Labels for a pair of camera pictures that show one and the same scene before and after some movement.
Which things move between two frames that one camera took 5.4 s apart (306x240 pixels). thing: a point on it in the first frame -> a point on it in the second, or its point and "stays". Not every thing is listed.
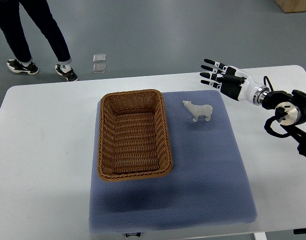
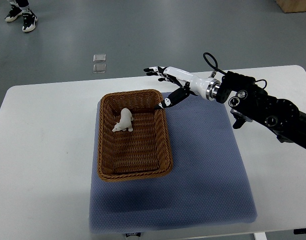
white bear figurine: [204, 110] -> [125, 122]
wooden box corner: [292, 6] stays
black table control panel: [303, 231] stays
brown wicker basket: [133, 141] stays
